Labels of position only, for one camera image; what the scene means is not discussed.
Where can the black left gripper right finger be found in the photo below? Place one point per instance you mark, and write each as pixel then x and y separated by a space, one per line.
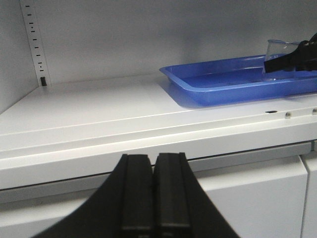
pixel 182 208

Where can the white cabinet drawer front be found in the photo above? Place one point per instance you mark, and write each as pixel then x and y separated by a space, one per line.
pixel 269 199

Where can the blue plastic tray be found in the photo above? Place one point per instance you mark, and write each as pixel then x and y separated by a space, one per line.
pixel 236 80

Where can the clear glass beaker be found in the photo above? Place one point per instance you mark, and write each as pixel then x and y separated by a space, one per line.
pixel 276 49

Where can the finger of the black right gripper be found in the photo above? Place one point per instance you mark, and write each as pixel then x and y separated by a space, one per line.
pixel 304 58

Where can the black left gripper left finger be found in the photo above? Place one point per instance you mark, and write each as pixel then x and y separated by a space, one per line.
pixel 122 207

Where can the white cabinet shelf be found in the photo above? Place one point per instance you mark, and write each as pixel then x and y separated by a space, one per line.
pixel 72 130

